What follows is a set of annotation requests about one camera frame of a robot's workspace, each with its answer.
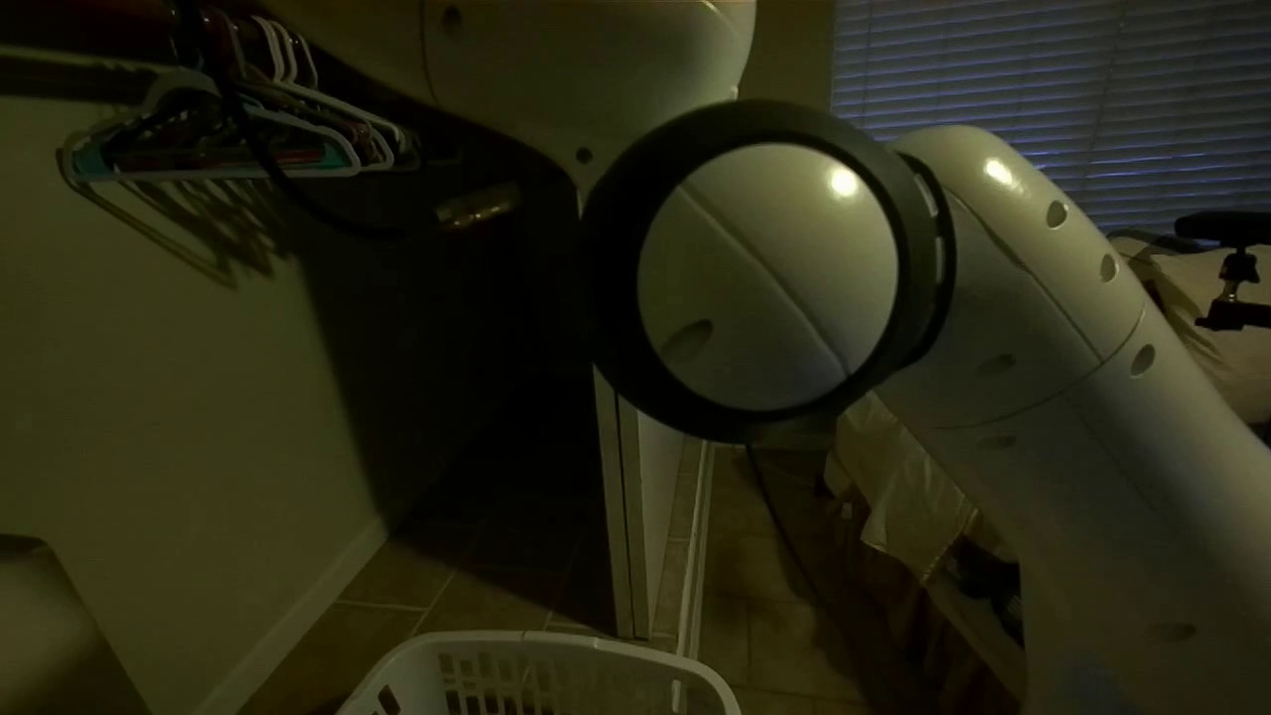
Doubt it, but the plain white pillow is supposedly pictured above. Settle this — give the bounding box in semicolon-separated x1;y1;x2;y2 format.
1116;234;1271;428

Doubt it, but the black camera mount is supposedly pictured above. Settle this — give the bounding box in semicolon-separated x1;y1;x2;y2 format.
1168;207;1271;340

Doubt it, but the white plastic clothes hanger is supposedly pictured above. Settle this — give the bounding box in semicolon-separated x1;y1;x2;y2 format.
271;20;426;175
243;11;404;175

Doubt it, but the teal plastic clothes hanger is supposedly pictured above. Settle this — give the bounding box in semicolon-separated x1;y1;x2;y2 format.
50;63;372;190

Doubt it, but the white closet door frame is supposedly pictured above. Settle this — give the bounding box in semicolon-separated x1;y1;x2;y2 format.
593;373;717;655

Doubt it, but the white plastic laundry basket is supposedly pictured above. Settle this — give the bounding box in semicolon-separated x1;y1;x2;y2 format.
334;629;748;715

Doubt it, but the horizontal window blind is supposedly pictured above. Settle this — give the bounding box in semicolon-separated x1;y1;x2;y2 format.
829;0;1271;239

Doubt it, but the dark closet rod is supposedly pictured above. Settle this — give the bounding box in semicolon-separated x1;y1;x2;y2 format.
0;43;181;113

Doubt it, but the bed with white sheet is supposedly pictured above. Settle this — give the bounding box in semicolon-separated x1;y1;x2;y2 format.
823;395;989;587

